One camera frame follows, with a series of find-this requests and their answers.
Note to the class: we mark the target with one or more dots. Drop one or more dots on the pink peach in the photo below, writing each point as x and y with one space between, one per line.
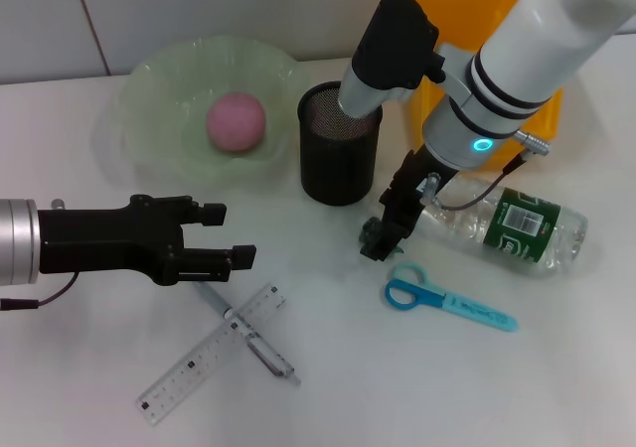
236 124

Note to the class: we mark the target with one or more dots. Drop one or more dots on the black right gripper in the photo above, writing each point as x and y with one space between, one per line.
412 179

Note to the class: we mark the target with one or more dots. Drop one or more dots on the yellow plastic bin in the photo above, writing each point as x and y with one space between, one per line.
462 5

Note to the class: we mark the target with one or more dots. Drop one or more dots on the green plastic wrapper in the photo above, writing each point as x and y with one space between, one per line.
367 231

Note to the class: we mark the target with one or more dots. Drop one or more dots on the clear bottle with green label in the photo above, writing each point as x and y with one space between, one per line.
526 228

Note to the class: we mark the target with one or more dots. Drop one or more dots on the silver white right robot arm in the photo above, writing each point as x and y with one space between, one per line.
526 54

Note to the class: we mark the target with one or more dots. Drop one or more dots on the grey clear pen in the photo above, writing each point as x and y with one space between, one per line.
270 357

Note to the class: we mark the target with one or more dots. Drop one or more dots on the green glass fruit plate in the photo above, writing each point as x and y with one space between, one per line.
164 119

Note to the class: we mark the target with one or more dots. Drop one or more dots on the black mesh pen holder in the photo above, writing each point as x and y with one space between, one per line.
338 169

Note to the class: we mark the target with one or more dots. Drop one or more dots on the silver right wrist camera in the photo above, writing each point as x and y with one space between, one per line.
392 44

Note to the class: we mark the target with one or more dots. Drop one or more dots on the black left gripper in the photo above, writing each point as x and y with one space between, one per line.
99 241

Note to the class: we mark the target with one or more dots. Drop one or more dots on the clear plastic ruler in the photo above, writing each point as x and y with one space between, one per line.
199 362

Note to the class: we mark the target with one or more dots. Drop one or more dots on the blue scissors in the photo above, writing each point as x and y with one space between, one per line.
427 295

